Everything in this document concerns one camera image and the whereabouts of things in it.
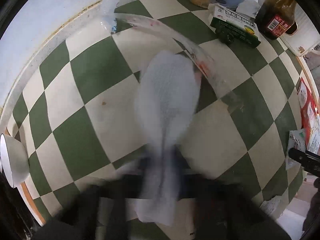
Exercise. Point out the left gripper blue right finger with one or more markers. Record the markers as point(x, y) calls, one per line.
point(181, 165)

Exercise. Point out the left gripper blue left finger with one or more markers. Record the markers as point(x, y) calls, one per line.
point(144, 163)

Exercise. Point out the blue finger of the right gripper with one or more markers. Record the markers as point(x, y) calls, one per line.
point(308, 160)

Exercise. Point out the small white green sachet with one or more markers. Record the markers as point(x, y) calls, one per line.
point(297, 141)

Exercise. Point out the red white snack bag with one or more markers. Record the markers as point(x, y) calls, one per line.
point(308, 109)

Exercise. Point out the white printed paper sachet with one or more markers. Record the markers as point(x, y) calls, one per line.
point(275, 207)

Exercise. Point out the clear plastic wrapper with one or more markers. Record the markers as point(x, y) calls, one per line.
point(139, 38)

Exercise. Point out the green white medicine box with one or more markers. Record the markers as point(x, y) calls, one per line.
point(230, 25)

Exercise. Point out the clear white label bag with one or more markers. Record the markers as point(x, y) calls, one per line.
point(313, 144)

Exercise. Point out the green white checkered tablecloth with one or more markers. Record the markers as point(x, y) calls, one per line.
point(99, 101)

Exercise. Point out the white ceramic bowl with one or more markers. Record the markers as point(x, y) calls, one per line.
point(14, 160)

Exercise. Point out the dark sauce bottle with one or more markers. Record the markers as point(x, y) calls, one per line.
point(275, 17)

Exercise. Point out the blue round coaster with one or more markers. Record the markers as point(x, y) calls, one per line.
point(230, 4)

